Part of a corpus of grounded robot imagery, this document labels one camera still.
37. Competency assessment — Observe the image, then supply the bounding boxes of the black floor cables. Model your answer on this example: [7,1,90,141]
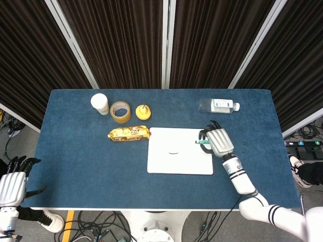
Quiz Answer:
[54,210,137,242]

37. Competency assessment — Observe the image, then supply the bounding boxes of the black power strip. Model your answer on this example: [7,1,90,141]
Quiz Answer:
[284,140,323,148]

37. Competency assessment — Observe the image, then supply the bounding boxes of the yellow pear toy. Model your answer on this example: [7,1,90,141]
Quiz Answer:
[135,104,152,120]

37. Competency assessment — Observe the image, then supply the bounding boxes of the brown packing tape roll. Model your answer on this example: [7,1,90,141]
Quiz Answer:
[110,101,132,124]

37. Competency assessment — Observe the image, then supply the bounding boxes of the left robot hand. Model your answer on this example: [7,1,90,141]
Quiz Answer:
[0,155,47,208]

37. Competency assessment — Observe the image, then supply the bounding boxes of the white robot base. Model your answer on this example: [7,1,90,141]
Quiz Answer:
[119,210,192,242]

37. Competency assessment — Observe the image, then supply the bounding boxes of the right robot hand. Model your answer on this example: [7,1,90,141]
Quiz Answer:
[198,120,235,158]

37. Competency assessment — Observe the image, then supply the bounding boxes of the white paper cup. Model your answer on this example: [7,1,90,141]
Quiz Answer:
[90,93,110,116]

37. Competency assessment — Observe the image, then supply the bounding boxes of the yellow snack package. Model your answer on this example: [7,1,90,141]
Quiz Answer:
[107,125,152,143]

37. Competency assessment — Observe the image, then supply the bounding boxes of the white black sneaker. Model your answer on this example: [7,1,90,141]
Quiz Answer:
[288,154,312,189]
[32,209,66,233]

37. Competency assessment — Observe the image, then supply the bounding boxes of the white drawing board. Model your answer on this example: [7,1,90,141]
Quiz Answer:
[147,127,214,175]

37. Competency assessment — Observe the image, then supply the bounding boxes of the blue table mat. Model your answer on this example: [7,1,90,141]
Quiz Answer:
[20,88,301,209]

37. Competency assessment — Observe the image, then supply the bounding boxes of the clear plastic water bottle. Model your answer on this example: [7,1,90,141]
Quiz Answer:
[198,97,241,114]

